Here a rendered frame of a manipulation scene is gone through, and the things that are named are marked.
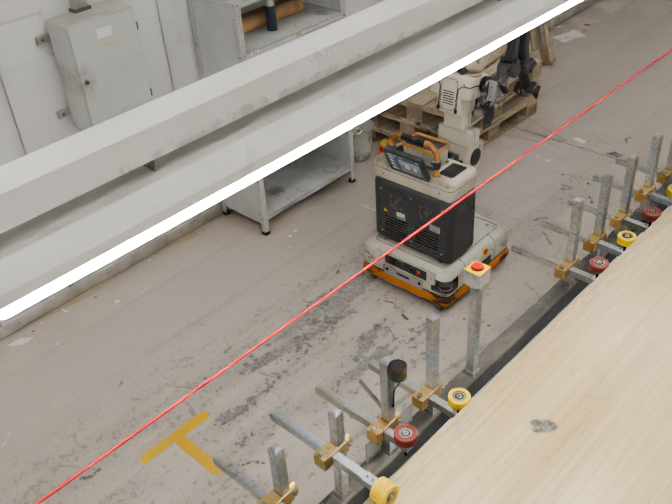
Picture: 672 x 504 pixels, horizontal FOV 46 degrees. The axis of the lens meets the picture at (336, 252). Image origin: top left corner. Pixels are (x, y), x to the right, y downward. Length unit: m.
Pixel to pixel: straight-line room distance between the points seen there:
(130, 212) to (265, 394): 3.07
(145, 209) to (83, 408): 3.25
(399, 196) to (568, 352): 1.71
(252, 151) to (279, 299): 3.50
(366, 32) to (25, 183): 0.65
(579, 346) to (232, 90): 2.12
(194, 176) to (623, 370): 2.12
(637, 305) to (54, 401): 2.91
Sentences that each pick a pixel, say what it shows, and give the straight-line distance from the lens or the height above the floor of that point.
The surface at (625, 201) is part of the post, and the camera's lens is 3.96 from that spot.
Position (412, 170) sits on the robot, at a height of 0.85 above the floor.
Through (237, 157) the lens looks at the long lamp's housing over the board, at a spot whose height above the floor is 2.36.
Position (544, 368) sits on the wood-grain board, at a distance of 2.97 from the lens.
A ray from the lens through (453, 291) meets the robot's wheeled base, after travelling 4.49.
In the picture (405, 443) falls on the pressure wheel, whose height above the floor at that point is 0.90.
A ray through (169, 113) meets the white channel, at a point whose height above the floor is 2.46.
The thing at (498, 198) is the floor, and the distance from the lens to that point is 5.59.
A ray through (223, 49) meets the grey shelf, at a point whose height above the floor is 1.26.
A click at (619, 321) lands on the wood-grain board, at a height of 0.90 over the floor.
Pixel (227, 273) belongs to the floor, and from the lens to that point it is 5.00.
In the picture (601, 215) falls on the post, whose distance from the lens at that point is 3.74.
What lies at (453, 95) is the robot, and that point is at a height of 1.13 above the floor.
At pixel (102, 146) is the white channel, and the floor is 2.46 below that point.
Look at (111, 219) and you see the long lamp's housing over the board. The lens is 1.13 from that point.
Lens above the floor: 2.94
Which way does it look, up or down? 35 degrees down
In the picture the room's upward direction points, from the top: 4 degrees counter-clockwise
